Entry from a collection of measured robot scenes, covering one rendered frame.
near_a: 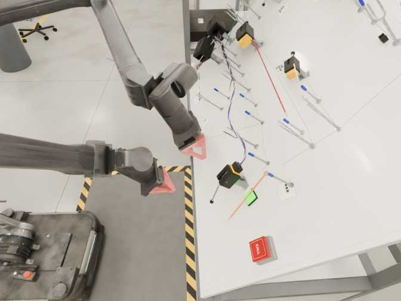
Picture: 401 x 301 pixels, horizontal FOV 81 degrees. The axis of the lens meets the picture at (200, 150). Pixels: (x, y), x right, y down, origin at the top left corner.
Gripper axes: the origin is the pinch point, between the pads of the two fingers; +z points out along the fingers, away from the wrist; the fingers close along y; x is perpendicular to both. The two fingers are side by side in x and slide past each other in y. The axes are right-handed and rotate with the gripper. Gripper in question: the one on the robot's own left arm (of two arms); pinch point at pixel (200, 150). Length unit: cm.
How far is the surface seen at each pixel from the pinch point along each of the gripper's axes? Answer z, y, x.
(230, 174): 12.3, -1.1, -3.2
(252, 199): 20.2, -6.4, -5.3
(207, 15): 0, 120, -35
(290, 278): 55, -17, -3
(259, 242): 19.3, -19.5, -2.2
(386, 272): 59, -26, -31
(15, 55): -43, 310, 179
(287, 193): 17.1, -12.0, -14.3
